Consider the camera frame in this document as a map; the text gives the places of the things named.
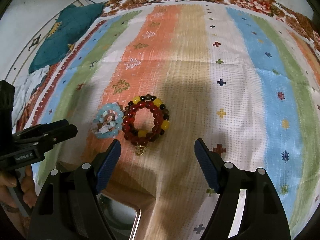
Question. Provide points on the metal tin box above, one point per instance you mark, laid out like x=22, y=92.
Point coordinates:
x=121, y=218

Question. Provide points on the person's left hand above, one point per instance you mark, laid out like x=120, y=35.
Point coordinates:
x=18, y=194

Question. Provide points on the white cloth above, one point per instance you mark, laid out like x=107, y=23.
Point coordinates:
x=23, y=90

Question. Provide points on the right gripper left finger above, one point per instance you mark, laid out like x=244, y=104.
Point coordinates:
x=67, y=206

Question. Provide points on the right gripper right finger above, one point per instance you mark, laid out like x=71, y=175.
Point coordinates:
x=263, y=215

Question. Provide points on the teal pillow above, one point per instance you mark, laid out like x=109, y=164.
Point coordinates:
x=71, y=24

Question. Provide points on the striped colourful mat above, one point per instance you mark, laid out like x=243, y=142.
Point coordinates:
x=246, y=84

